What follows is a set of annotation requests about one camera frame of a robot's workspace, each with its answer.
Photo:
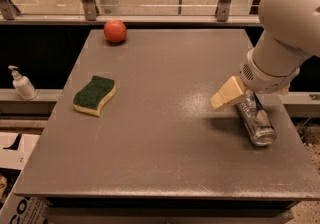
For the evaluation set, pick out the green yellow sponge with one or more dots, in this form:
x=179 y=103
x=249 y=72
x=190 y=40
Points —
x=93 y=96

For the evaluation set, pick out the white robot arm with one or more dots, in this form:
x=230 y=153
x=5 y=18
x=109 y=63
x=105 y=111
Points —
x=291 y=36

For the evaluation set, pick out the silver redbull can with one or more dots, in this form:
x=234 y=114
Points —
x=256 y=120

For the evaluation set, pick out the far left metal bracket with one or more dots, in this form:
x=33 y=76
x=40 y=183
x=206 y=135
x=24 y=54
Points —
x=8 y=10

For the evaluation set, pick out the white cardboard box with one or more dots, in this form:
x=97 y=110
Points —
x=15 y=150

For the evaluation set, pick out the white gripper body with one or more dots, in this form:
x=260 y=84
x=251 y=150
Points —
x=264 y=82

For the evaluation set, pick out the red apple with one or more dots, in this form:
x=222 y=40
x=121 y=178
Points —
x=115 y=31

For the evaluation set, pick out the white pump bottle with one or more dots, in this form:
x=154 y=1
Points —
x=22 y=84

